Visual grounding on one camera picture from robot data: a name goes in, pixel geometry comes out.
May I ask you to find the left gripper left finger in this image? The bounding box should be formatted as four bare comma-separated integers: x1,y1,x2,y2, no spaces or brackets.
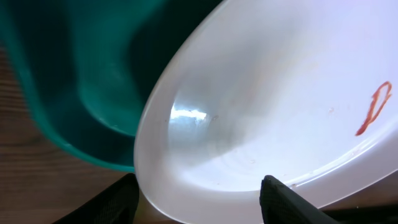
55,173,139,224

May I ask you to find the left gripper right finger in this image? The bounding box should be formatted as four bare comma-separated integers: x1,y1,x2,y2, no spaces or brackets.
259,175,338,224

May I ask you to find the white plate with ketchup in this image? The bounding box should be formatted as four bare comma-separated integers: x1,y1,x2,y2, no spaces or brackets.
134,0,397,223

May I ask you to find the teal plastic tray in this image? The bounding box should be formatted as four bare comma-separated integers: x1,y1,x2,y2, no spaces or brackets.
1,0,219,172

